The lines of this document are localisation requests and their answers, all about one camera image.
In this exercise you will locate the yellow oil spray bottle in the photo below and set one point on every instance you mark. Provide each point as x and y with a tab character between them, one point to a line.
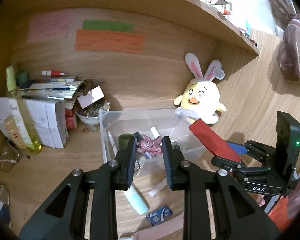
13	91

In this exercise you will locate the stack of books papers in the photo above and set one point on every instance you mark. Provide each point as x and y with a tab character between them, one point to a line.
58	90

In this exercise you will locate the orange sticky note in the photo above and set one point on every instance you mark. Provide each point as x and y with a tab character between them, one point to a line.
100	40

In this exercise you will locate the red paper envelope packet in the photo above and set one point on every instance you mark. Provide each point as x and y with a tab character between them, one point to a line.
213	142

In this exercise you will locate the blue staples box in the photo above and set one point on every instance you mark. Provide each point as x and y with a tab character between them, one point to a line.
159	215

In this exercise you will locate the mint blue tube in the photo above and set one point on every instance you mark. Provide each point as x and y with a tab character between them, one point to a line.
136	201

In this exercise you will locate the small pink white box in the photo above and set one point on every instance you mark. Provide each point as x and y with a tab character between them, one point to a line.
91	97

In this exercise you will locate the beige sunscreen tube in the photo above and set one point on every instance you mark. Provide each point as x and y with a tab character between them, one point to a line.
13	132

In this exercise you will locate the pale green tube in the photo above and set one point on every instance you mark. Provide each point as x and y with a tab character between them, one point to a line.
155	132

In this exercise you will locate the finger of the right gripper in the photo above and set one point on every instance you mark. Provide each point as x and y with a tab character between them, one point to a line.
238	148
228	164

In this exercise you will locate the red box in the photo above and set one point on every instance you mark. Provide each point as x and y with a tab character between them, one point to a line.
71	119

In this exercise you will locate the pink octopus charm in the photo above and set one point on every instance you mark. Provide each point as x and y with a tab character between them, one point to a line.
151	146

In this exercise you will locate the white pen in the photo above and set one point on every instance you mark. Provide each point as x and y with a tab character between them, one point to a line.
112	142

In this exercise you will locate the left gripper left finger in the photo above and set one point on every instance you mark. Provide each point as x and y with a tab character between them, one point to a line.
63	214

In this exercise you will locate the person right hand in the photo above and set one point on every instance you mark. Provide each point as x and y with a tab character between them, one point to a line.
259	198

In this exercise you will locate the dark green spray bottle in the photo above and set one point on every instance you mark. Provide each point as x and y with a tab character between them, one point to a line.
124	140

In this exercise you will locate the pink sticky note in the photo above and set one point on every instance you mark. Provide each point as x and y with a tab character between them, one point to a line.
48	26

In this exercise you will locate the green sticky note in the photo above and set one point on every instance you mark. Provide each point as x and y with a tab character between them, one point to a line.
107	25

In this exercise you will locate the clear plastic storage box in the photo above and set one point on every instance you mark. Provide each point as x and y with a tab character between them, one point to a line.
165	121

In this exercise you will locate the yellow chick plush toy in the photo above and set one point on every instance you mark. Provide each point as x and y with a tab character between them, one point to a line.
201	97

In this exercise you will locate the white paper boxes stack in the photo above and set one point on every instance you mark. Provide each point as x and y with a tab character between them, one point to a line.
48	118

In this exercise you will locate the red white marker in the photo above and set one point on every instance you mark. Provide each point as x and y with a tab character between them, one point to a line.
52	73

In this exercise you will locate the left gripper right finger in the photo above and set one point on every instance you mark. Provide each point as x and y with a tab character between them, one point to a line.
236	215

